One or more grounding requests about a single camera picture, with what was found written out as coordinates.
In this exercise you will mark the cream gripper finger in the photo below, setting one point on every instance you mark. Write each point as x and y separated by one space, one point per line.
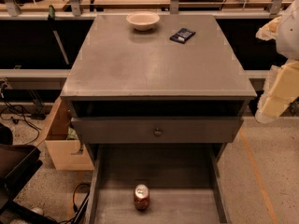
280 89

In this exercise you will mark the open grey middle drawer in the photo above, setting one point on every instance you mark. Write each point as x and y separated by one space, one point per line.
183 181

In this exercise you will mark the dark blue snack packet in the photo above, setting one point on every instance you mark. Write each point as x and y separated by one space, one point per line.
182 36

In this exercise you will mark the round drawer knob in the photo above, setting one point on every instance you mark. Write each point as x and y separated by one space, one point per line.
158 132

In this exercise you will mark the grey wooden cabinet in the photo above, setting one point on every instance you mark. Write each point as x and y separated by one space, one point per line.
123 73

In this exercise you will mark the cardboard box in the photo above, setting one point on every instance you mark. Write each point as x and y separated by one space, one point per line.
66 153

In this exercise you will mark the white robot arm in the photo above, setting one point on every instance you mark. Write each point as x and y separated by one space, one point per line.
285 31

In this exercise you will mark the white ceramic bowl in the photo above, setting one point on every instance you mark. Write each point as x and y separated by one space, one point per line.
143 20

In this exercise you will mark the grey top drawer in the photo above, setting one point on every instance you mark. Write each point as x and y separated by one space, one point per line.
140 130

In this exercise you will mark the red coke can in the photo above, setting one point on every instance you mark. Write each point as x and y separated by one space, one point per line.
141 197

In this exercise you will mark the black chair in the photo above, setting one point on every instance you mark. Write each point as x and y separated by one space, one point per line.
18 164

